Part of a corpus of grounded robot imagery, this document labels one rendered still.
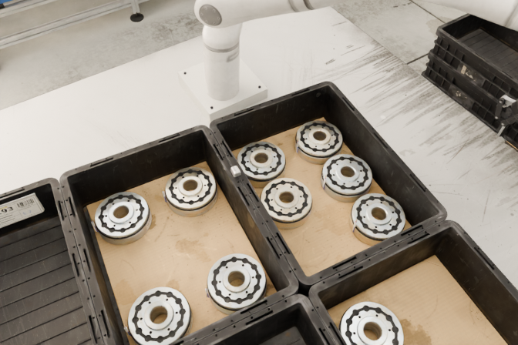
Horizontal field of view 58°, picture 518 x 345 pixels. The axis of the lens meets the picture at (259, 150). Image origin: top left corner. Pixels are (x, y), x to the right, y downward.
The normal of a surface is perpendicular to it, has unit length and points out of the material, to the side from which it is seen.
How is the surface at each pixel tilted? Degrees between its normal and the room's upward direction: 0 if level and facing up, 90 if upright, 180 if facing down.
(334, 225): 0
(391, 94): 0
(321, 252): 0
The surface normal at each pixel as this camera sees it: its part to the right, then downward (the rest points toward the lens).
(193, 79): 0.04, -0.60
